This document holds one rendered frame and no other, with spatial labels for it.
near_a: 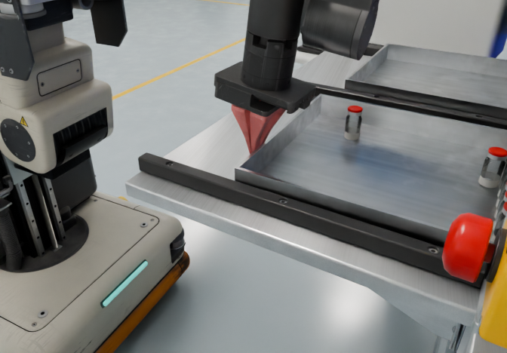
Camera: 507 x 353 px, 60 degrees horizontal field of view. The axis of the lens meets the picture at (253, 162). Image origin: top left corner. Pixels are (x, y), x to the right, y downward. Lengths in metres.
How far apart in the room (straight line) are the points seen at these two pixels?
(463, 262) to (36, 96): 0.92
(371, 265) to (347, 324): 1.11
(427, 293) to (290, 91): 0.24
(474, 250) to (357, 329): 1.28
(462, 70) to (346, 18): 0.59
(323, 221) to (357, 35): 0.18
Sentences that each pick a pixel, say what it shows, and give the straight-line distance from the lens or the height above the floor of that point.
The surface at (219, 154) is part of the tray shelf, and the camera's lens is 0.61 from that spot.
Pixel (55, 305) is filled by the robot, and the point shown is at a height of 0.28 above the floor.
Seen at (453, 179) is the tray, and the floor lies 0.88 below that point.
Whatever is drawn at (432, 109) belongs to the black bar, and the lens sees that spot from 0.74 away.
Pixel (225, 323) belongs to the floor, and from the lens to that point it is 1.53.
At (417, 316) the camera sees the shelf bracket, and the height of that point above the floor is 0.75.
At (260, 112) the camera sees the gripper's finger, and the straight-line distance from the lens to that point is 0.49.
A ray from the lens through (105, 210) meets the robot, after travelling 1.58.
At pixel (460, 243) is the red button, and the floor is 1.01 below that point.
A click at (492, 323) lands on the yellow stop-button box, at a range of 0.29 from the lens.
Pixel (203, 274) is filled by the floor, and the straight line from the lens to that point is 1.68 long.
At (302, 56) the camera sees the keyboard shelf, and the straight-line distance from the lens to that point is 1.28.
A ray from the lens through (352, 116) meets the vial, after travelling 0.64.
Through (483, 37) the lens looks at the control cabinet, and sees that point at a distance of 1.32.
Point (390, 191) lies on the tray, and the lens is 0.55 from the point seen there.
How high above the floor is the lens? 1.18
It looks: 30 degrees down
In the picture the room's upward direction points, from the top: straight up
